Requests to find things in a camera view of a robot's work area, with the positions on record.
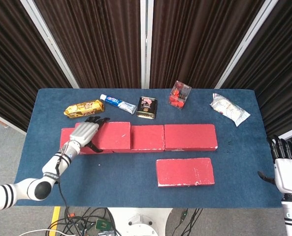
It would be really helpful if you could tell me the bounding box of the crumpled white snack bag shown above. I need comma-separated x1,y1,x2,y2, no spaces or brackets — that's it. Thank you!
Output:
209,92,251,127

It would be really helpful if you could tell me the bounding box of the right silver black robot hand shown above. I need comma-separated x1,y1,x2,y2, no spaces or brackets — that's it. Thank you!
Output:
257,134,292,195

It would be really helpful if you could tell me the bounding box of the red foam brick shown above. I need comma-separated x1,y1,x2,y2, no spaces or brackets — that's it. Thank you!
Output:
163,123,219,152
156,157,216,188
74,121,132,151
112,124,166,153
61,127,114,155

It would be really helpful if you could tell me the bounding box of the clear box of red caps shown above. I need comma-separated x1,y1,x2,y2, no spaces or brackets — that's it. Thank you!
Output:
168,80,193,110

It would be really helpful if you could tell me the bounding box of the white floor cable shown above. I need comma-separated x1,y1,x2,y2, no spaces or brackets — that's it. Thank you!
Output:
24,228,71,236

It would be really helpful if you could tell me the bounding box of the gold black tin can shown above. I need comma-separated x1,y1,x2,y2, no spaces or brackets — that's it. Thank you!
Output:
135,96,159,120

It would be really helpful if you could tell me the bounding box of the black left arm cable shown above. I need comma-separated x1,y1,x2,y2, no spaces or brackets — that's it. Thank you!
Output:
54,151,70,214

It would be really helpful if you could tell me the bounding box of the blue white toothpaste tube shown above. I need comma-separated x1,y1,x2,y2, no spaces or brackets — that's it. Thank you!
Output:
99,94,137,115

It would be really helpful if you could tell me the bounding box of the white partition post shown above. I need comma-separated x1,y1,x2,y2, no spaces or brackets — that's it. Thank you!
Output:
139,0,154,89
214,0,275,89
20,0,80,89

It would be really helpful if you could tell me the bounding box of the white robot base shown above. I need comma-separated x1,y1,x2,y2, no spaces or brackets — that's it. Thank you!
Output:
107,207,174,236

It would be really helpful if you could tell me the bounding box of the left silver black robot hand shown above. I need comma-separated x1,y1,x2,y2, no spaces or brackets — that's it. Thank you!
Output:
69,116,111,153

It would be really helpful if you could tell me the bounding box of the green circuit board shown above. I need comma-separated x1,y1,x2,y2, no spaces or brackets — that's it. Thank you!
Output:
95,218,112,231

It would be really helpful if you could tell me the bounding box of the dark brown curtain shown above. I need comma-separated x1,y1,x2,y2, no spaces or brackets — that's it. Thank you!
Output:
0,0,74,133
149,0,265,89
220,0,292,139
34,0,142,89

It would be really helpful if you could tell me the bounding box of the gold biscuit pack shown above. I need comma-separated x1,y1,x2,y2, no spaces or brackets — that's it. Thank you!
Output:
63,99,105,119

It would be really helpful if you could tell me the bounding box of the black cable with green plug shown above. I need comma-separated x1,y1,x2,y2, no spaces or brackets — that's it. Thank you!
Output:
177,208,203,236

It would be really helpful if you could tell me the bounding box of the blue table cloth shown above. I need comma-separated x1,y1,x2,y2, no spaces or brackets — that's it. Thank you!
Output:
14,88,283,208

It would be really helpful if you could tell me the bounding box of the black floor cable tangle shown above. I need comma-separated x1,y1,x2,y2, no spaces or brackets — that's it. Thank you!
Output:
51,206,122,236

